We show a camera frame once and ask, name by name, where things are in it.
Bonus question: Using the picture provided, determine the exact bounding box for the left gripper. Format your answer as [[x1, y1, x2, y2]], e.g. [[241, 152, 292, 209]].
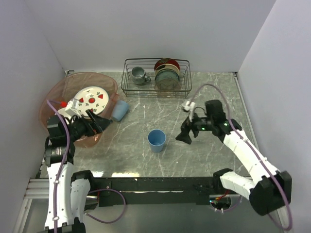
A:
[[65, 109, 112, 142]]

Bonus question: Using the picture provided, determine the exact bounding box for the black wire dish rack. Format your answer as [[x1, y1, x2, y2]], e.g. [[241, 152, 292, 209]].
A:
[[121, 58, 192, 98]]

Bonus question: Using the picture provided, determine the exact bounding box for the clear glass plate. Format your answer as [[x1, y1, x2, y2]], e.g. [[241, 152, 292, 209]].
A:
[[155, 79, 181, 96]]

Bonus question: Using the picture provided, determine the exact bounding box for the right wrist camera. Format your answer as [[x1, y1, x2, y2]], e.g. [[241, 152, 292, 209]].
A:
[[182, 100, 195, 122]]

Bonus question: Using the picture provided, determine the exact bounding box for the blue bottom plate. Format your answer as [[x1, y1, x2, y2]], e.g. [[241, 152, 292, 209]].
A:
[[74, 86, 109, 117]]

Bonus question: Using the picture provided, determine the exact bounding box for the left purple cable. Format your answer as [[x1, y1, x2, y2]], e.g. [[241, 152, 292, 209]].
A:
[[46, 99, 127, 233]]

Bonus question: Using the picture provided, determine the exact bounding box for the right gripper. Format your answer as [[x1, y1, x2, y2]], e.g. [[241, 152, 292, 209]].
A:
[[175, 109, 214, 144]]

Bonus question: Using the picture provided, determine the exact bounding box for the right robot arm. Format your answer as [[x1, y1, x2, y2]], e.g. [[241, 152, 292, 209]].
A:
[[176, 100, 292, 216]]

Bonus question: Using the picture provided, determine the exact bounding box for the pink transparent plastic bin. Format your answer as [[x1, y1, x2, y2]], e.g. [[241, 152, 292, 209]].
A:
[[38, 71, 120, 149]]

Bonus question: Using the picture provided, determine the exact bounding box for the light blue cup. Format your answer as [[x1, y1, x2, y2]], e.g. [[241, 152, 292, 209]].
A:
[[111, 100, 129, 122]]

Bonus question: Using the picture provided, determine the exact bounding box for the red floral plate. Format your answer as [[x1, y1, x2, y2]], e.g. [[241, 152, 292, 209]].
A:
[[154, 58, 180, 71]]

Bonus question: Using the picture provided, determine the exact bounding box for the purple cable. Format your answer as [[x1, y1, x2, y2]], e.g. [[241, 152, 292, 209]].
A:
[[46, 99, 127, 233], [188, 83, 293, 231]]

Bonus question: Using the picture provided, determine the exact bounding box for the plain cream bowl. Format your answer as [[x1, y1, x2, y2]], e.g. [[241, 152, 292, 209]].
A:
[[58, 108, 72, 124]]

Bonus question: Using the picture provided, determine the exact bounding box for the blue plastic cup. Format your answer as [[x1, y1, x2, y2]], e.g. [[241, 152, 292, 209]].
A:
[[147, 129, 166, 153]]

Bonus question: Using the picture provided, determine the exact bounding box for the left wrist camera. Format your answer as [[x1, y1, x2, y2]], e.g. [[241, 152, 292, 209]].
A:
[[65, 99, 81, 117]]

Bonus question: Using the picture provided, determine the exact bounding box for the aluminium frame rail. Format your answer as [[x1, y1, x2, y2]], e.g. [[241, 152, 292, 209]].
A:
[[13, 176, 289, 233]]

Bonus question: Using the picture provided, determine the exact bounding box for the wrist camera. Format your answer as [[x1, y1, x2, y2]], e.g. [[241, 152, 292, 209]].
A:
[[65, 99, 81, 117], [182, 100, 195, 122]]

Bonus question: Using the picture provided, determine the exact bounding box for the cream yellow plate in rack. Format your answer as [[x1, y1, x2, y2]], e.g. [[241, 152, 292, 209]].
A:
[[155, 64, 180, 75]]

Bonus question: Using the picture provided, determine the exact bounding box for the grey-green ceramic mug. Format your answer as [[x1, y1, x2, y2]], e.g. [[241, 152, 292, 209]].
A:
[[130, 67, 151, 85]]

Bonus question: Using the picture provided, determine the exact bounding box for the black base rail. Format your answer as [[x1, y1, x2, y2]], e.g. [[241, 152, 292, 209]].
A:
[[89, 177, 225, 207]]

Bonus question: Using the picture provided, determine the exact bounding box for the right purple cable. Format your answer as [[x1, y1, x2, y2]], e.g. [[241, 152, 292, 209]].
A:
[[188, 83, 293, 231]]

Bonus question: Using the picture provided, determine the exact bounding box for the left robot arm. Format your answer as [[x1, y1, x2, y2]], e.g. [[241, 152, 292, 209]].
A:
[[44, 110, 112, 233]]

